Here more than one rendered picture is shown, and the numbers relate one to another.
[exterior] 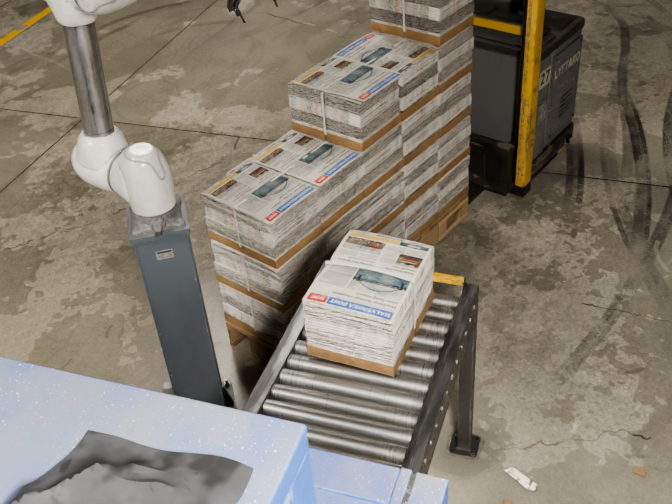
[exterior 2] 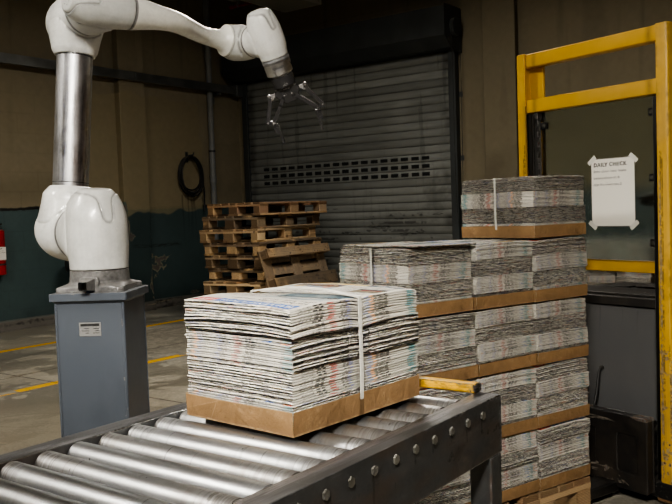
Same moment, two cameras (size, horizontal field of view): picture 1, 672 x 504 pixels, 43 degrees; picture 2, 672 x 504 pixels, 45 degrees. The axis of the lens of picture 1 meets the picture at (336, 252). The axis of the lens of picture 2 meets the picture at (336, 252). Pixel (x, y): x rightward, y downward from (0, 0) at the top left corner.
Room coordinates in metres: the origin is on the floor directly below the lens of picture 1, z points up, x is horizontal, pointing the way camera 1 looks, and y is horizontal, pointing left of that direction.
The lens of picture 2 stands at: (0.45, -0.56, 1.19)
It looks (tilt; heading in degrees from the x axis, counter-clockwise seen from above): 3 degrees down; 14
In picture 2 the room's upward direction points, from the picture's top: 2 degrees counter-clockwise
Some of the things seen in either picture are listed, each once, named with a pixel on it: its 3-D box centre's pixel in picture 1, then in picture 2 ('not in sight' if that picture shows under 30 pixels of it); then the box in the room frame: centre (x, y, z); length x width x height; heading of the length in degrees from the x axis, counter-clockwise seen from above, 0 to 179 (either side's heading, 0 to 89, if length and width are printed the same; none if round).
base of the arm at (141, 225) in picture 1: (156, 213); (97, 279); (2.41, 0.60, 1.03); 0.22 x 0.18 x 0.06; 11
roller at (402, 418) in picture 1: (344, 406); (193, 465); (1.69, 0.02, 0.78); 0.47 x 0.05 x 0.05; 68
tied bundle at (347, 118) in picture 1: (344, 103); (404, 278); (3.24, -0.09, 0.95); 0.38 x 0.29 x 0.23; 50
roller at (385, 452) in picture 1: (329, 439); (132, 488); (1.57, 0.06, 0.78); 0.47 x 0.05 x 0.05; 68
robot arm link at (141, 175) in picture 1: (144, 175); (95, 227); (2.43, 0.61, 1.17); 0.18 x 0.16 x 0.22; 54
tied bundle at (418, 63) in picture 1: (385, 76); (467, 272); (3.46, -0.29, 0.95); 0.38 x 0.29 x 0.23; 49
